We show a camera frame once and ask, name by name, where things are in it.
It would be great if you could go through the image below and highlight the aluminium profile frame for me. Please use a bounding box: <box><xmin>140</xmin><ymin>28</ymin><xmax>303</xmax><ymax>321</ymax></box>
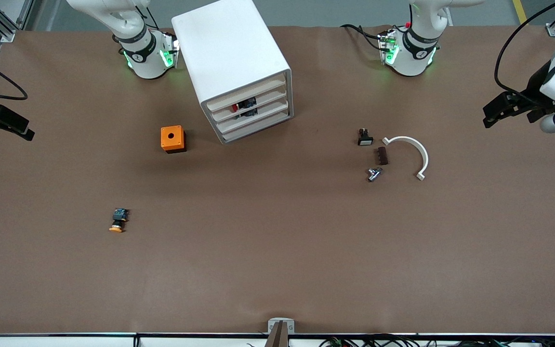
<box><xmin>0</xmin><ymin>0</ymin><xmax>35</xmax><ymax>43</ymax></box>

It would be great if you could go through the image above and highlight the orange button enclosure box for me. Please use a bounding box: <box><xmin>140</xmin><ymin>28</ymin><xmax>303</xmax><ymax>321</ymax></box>
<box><xmin>160</xmin><ymin>125</ymin><xmax>187</xmax><ymax>154</ymax></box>

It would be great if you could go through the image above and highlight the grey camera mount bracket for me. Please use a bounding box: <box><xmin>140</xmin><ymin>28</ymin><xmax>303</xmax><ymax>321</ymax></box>
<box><xmin>265</xmin><ymin>317</ymin><xmax>296</xmax><ymax>347</ymax></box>

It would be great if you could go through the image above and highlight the black cable tangle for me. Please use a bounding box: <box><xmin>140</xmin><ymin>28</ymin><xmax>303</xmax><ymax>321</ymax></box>
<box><xmin>246</xmin><ymin>336</ymin><xmax>514</xmax><ymax>347</ymax></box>

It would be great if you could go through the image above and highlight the black base cable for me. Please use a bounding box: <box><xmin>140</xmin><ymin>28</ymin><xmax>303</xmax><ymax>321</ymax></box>
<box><xmin>340</xmin><ymin>23</ymin><xmax>385</xmax><ymax>51</ymax></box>
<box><xmin>135</xmin><ymin>0</ymin><xmax>160</xmax><ymax>30</ymax></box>

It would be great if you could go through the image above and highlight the yellow push button switch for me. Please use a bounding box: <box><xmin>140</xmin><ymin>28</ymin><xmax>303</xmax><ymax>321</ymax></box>
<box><xmin>108</xmin><ymin>208</ymin><xmax>130</xmax><ymax>234</ymax></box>

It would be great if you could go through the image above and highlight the white table edge rail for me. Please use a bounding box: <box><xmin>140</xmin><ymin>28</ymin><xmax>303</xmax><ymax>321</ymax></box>
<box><xmin>0</xmin><ymin>332</ymin><xmax>555</xmax><ymax>347</ymax></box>

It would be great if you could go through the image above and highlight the white drawer cabinet housing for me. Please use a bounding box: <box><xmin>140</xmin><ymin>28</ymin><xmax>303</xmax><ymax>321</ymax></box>
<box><xmin>171</xmin><ymin>0</ymin><xmax>294</xmax><ymax>145</ymax></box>

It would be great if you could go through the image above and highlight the white curved plastic arc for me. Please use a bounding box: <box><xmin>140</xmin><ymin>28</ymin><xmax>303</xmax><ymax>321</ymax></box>
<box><xmin>382</xmin><ymin>135</ymin><xmax>430</xmax><ymax>182</ymax></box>

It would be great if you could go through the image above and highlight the red push button switch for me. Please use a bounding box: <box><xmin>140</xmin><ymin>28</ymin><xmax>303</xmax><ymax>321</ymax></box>
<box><xmin>232</xmin><ymin>96</ymin><xmax>258</xmax><ymax>111</ymax></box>

